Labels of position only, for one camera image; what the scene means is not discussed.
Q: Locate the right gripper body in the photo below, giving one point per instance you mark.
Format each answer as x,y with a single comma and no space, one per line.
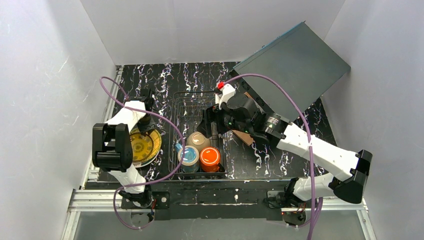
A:
212,117

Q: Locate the orange ceramic mug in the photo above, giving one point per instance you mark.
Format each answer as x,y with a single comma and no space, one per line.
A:
210,160

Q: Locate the dark grey tilted panel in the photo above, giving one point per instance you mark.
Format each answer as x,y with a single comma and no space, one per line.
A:
300,62

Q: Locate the wooden base board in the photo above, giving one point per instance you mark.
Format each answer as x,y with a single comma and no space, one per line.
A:
245,136

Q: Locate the beige ceramic bowl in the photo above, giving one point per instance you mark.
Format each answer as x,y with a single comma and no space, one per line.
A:
198,141

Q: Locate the blue butterfly mug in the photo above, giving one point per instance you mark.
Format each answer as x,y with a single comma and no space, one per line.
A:
189,156

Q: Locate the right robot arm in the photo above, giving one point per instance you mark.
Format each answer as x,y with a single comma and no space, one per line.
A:
348,171

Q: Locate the yellow patterned plate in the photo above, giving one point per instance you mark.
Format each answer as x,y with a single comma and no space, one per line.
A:
146,146

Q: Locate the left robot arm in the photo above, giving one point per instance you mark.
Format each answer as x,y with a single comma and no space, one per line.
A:
112,152

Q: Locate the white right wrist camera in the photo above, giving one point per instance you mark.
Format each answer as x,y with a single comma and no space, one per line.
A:
223,92

